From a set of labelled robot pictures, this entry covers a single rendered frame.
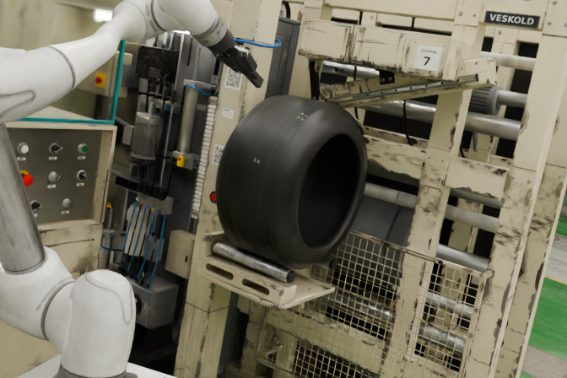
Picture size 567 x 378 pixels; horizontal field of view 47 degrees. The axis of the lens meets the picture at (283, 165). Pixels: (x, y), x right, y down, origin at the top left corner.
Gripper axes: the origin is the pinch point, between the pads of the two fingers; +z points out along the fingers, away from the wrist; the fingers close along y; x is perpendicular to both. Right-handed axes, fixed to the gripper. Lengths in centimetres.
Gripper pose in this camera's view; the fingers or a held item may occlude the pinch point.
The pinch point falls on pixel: (254, 77)
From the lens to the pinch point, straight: 191.8
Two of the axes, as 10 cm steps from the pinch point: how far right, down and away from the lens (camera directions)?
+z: 4.9, 4.6, 7.5
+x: 3.5, -8.8, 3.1
